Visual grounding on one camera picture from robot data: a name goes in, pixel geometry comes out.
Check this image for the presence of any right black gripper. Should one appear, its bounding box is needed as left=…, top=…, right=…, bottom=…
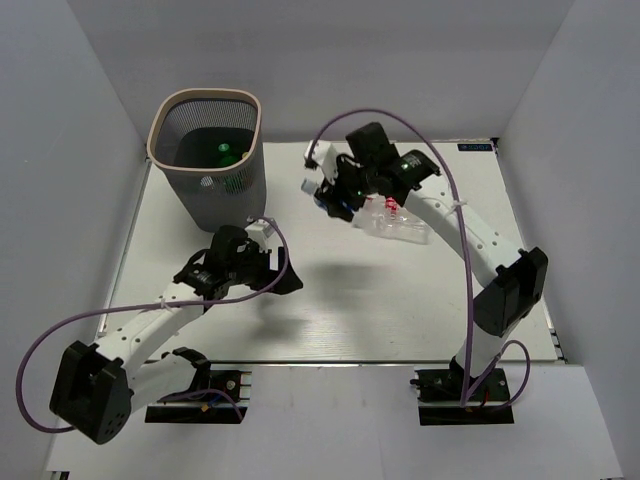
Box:
left=314, top=151, right=376, bottom=223

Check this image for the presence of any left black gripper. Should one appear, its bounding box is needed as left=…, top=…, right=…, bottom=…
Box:
left=227, top=242, right=303, bottom=295

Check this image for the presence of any blue label clear bottle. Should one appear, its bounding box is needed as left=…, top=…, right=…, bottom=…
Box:
left=301, top=178, right=359, bottom=222

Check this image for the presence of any red cap clear bottle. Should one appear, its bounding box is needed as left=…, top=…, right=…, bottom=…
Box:
left=365, top=196, right=404, bottom=214

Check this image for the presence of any white cap clear bottle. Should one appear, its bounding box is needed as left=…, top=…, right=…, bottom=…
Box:
left=353, top=203, right=432, bottom=245

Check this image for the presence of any green soda bottle front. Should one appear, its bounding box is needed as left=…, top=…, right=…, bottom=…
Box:
left=212, top=143, right=241, bottom=169

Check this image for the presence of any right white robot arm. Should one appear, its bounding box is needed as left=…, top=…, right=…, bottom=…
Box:
left=302, top=122, right=549, bottom=399

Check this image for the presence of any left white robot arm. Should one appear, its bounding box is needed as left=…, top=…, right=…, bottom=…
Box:
left=50, top=219, right=303, bottom=445

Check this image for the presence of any grey ribbed waste bin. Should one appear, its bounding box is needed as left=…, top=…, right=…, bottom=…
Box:
left=146, top=88, right=267, bottom=232

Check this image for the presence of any blue table corner sticker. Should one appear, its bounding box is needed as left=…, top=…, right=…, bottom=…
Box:
left=457, top=143, right=494, bottom=152

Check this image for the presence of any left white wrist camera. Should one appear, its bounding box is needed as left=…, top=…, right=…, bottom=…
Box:
left=245, top=220, right=274, bottom=251

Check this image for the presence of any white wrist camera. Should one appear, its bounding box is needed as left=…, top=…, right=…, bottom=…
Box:
left=245, top=220, right=274, bottom=251
left=303, top=140, right=338, bottom=183

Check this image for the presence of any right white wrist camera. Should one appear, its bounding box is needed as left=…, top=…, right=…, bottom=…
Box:
left=303, top=140, right=338, bottom=183

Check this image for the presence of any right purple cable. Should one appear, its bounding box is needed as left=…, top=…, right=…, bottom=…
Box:
left=303, top=107, right=532, bottom=409

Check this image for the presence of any purple cable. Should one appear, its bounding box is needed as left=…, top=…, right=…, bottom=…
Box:
left=16, top=215, right=291, bottom=433
left=303, top=107, right=532, bottom=409

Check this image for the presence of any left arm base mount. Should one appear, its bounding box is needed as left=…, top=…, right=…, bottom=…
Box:
left=144, top=364, right=252, bottom=425

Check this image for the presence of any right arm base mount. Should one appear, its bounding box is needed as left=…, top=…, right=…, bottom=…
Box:
left=408, top=359, right=516, bottom=427

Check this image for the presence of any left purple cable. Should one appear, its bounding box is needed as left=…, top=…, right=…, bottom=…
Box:
left=16, top=215, right=291, bottom=433

